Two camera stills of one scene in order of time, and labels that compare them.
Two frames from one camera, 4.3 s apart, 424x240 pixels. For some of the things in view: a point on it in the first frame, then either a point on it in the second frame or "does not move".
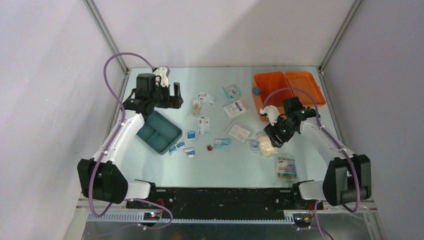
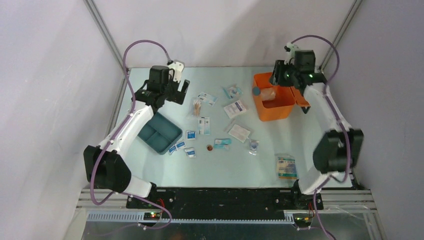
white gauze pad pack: [239, 133] does not move
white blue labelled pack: [235, 109] does not move
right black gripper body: [281, 129] to [287, 72]
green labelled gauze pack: [286, 168] does not move
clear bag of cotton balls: [232, 91] does not move
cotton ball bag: [265, 146] to [267, 93]
